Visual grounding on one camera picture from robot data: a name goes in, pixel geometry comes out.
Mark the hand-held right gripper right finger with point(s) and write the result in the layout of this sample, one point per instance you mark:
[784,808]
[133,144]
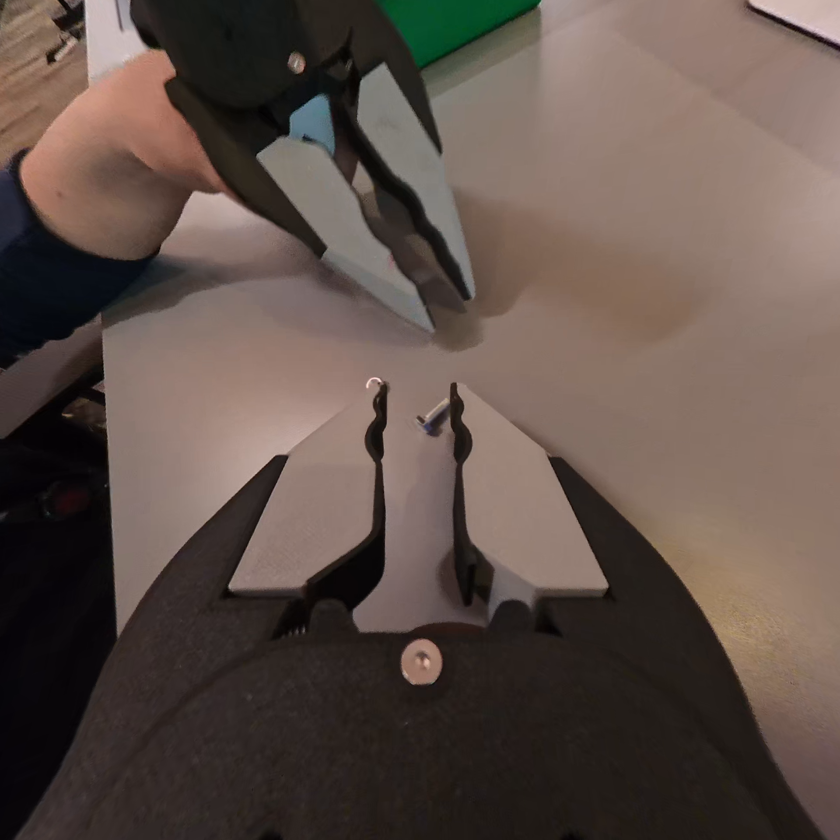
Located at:
[525,518]

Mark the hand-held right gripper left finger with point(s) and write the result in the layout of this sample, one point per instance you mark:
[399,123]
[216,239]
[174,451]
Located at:
[308,518]

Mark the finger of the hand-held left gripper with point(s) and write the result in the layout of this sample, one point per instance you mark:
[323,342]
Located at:
[321,197]
[413,151]

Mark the silver metal bolt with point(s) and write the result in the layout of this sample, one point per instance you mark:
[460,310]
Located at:
[432,418]

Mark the person's left forearm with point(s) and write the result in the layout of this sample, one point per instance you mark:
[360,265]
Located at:
[39,262]

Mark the person's left hand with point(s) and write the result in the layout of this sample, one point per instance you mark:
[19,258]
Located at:
[151,144]

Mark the green plastic bin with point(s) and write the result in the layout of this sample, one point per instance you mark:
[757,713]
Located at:
[453,26]

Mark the person's dark clothing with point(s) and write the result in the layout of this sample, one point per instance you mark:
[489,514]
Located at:
[46,689]

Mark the white document stand wooden board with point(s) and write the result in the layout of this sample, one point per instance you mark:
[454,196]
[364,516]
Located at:
[800,16]

